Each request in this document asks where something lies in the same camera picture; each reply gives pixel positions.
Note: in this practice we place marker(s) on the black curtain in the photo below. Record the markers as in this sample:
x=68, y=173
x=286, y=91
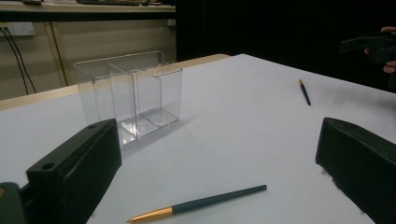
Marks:
x=264, y=28

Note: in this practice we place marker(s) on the white wall socket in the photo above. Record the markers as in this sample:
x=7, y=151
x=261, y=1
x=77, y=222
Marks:
x=21, y=28

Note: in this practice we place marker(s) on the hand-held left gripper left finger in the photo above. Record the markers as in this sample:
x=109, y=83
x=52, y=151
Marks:
x=71, y=180

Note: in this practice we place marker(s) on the white table board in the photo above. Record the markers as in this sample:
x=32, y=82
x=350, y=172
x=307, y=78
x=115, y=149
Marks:
x=233, y=140

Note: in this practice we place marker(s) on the dark horizontal rail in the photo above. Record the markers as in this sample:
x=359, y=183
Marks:
x=93, y=16

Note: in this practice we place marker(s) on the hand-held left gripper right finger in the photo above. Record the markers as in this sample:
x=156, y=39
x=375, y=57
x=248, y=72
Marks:
x=361, y=161

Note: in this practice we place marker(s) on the clear acrylic pen holder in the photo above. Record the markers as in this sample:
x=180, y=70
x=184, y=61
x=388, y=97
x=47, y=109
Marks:
x=130, y=93

